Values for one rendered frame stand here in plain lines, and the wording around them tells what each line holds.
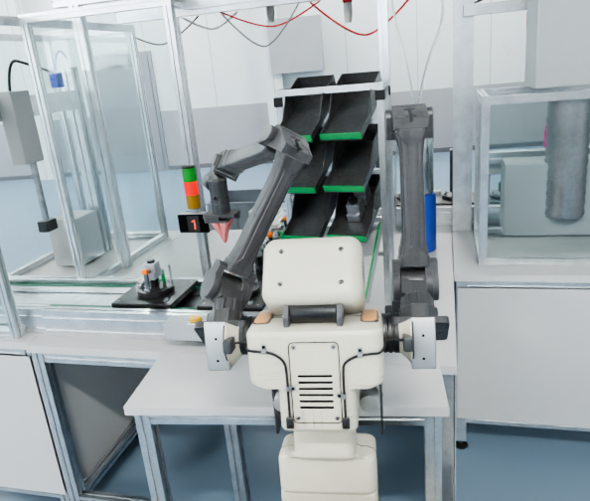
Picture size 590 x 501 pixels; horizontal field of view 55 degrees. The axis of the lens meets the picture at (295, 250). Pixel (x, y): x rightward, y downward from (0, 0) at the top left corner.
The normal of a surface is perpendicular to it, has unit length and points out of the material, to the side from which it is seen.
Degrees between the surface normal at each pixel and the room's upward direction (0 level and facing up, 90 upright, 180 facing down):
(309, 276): 48
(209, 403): 0
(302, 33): 90
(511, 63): 90
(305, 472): 82
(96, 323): 90
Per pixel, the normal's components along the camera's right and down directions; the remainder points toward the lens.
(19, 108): 0.97, 0.00
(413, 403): -0.09, -0.94
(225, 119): -0.13, 0.33
